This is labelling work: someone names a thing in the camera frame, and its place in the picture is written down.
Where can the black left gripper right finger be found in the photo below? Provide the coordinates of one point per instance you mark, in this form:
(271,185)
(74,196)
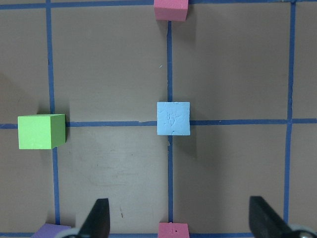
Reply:
(264,222)

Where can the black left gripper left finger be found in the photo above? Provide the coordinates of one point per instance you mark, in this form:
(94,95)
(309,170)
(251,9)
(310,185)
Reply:
(97,224)

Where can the light blue foam block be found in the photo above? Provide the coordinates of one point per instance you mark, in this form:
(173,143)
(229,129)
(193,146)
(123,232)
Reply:
(173,118)

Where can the purple foam block left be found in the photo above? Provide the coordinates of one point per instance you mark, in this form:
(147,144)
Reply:
(49,230)

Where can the pink foam block near left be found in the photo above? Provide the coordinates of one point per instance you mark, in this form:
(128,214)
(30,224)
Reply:
(173,230)

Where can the pink foam block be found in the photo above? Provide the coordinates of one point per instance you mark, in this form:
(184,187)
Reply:
(173,230)
(171,10)

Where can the green foam block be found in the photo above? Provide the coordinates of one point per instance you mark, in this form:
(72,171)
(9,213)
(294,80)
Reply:
(45,131)

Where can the pink foam block far left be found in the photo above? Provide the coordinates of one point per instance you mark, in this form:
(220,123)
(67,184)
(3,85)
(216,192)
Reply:
(171,10)

